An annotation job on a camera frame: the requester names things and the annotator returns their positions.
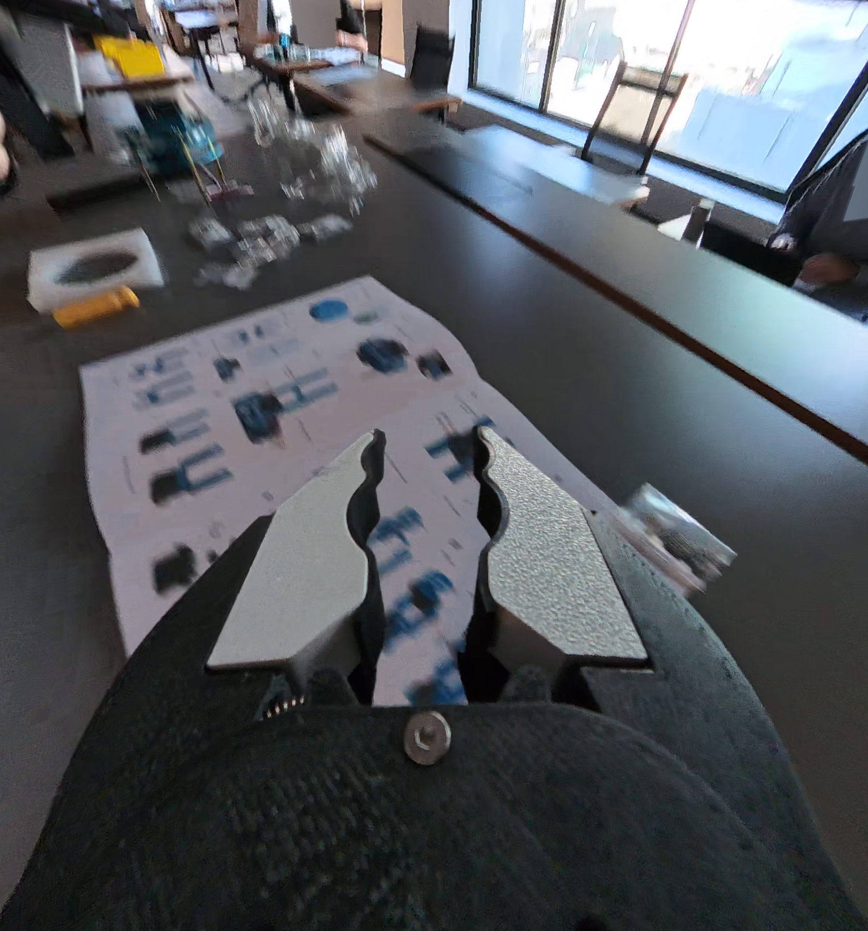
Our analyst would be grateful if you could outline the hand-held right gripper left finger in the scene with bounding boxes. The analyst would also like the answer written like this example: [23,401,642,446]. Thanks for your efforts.
[207,429,388,705]

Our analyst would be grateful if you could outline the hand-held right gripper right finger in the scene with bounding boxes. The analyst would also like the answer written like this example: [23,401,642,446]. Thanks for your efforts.
[463,426,650,705]

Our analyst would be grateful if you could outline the printed instruction sheet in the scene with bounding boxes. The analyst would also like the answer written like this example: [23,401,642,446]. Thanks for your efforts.
[79,274,627,708]

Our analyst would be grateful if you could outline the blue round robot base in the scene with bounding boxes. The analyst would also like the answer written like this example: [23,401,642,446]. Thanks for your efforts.
[130,100,254,208]

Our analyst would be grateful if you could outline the black desk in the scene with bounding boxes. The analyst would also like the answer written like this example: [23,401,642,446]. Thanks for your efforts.
[0,69,868,931]

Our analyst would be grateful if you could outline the small shiny parts bag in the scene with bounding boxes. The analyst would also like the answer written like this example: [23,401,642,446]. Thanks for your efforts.
[617,482,739,596]

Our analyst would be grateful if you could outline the cluster of small screw bags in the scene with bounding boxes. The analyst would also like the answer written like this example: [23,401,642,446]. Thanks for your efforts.
[187,212,355,292]

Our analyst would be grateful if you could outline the grey rolling table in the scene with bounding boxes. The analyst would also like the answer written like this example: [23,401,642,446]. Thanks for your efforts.
[448,120,654,208]

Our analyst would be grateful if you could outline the crumpled clear plastic wrap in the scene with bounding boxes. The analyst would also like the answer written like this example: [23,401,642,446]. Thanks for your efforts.
[247,98,380,217]

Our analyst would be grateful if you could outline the black mesh chair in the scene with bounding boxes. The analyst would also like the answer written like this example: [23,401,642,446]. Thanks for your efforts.
[581,60,691,177]

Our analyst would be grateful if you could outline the large glass window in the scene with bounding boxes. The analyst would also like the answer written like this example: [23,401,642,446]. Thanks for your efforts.
[470,0,868,197]

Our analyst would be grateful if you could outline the yellow box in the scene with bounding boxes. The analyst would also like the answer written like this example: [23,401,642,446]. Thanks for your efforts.
[94,35,167,80]

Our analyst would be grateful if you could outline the yellow tool handle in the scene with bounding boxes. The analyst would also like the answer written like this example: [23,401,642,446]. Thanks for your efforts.
[52,285,142,330]

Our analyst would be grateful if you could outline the white foam frame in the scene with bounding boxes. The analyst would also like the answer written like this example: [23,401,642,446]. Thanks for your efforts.
[27,227,166,314]

